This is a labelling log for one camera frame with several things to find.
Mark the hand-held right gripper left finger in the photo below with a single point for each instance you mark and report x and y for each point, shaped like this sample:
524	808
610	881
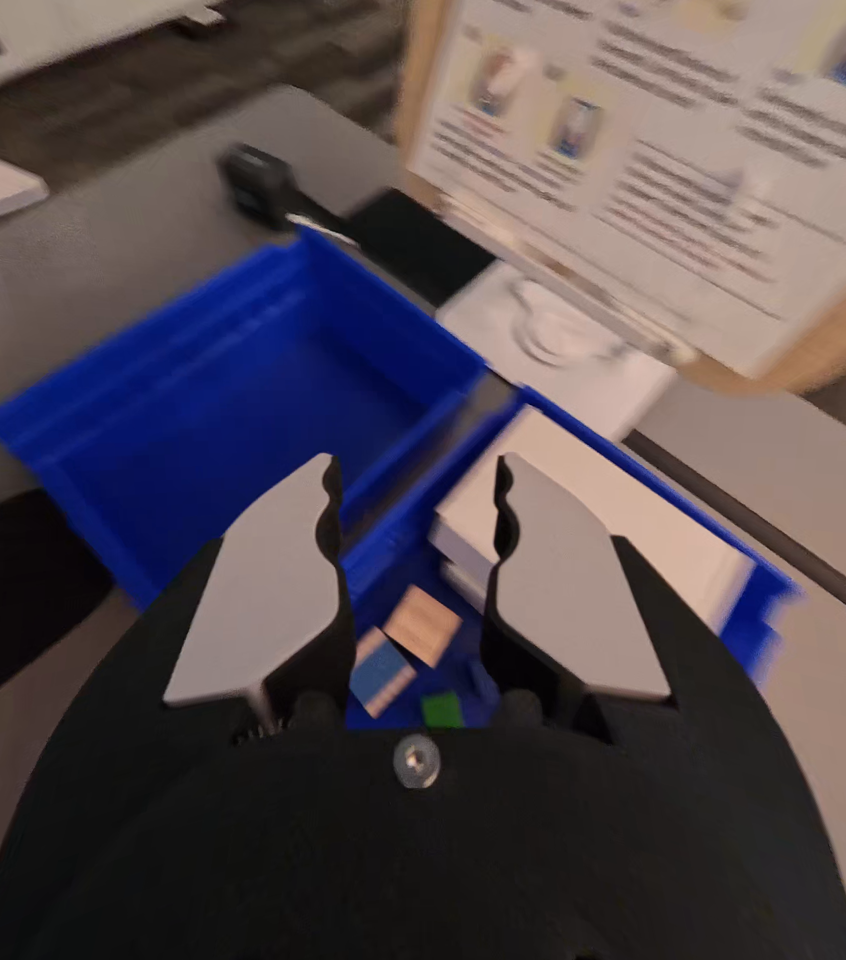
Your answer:
258	600

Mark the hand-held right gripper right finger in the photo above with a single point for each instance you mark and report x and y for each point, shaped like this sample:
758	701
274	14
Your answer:
580	600

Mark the white cardboard mailer box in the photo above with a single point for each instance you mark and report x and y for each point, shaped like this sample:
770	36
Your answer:
640	517
464	581

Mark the blue-faced wooden cube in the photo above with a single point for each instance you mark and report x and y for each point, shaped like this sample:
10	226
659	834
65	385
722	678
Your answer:
381	671

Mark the plain wooden cube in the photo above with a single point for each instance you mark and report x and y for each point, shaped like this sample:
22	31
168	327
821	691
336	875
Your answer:
423	626

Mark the blue plastic bin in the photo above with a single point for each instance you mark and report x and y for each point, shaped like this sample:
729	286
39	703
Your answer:
745	622
205	390

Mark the green wooden cube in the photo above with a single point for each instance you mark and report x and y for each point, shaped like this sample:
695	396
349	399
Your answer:
441	711

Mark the black mat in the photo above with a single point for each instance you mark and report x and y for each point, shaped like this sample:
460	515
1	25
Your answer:
10	600

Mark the black table clamp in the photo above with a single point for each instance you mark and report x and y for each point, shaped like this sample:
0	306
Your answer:
254	180

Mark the printed instruction sheet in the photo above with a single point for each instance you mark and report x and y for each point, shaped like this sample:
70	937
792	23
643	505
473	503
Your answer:
655	150

